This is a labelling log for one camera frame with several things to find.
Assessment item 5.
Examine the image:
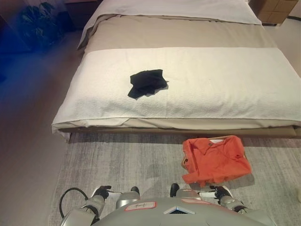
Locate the silver left robot leg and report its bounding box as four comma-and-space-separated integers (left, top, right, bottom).
116, 186, 141, 212

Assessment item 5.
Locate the brown wooden nightstand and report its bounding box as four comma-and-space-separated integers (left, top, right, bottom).
64, 0, 100, 32

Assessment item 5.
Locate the beige bed base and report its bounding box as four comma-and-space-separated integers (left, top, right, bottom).
58, 125, 297, 139

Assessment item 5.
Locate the laundry basket with wooden handles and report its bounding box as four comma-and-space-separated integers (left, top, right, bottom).
180, 134, 247, 171

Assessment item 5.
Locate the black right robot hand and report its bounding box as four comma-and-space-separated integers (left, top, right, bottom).
199, 185, 233, 201

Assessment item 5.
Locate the white textured bed blanket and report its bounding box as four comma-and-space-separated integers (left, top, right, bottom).
52, 47, 301, 142

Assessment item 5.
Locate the grey rug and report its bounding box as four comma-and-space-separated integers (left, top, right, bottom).
55, 131, 301, 226

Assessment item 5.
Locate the black garment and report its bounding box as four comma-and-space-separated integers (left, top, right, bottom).
127, 69, 170, 102

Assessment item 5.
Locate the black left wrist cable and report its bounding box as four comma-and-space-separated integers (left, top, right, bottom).
59, 187, 89, 221

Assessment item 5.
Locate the silver robot leg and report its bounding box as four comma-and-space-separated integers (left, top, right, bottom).
169, 183, 201, 203
116, 186, 141, 212

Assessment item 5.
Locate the white bed sheet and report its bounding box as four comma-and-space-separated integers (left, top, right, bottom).
77, 0, 263, 50

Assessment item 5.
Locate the silver right robot leg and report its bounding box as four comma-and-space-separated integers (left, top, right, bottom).
169, 183, 201, 203

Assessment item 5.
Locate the orange polo shirt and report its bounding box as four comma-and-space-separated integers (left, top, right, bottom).
180, 135, 253, 188

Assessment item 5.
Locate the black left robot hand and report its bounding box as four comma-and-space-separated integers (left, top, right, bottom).
95, 185, 122, 200

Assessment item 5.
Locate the grey robot torso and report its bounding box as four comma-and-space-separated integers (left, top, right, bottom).
98, 198, 258, 226

